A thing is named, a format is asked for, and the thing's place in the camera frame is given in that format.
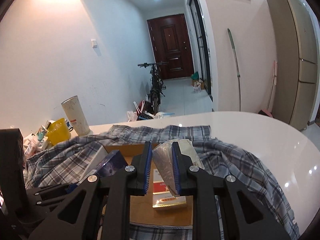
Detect red white cigarette carton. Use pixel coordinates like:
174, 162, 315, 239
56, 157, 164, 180
152, 169, 187, 210

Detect silver foil packet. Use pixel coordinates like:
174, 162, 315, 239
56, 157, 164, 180
152, 139, 204, 196

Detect blue plaid cloth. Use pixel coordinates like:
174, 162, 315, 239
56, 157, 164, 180
23, 125, 300, 239

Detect pile of small packages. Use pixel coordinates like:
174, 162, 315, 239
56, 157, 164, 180
23, 121, 52, 161

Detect open cardboard tray box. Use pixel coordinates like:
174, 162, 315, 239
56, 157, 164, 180
105, 142, 193, 226

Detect yellow plastic cup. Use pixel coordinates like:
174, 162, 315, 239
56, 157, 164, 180
47, 118, 71, 146

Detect beige speckled tumbler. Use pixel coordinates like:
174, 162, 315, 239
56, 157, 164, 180
61, 95, 90, 136

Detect bags beside bicycle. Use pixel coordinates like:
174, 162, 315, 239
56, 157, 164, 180
127, 100, 175, 122

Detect boxes on hallway floor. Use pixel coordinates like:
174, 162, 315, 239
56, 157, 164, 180
191, 72, 207, 93

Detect black bicycle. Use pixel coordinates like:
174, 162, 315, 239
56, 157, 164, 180
137, 62, 168, 115

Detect dark red entrance door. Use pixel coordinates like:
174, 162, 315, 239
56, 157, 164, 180
147, 14, 194, 80

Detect beige refrigerator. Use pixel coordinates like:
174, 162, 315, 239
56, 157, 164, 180
267, 0, 318, 131

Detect black framed glass door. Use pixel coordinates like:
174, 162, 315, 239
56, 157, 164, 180
188, 0, 213, 100

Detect pink broom handle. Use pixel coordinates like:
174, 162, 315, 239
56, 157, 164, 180
258, 61, 278, 118

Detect white wall switch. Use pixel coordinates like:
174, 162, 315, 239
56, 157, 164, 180
91, 40, 98, 48

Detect grey mop handle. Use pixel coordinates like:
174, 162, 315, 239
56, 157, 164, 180
227, 28, 242, 112

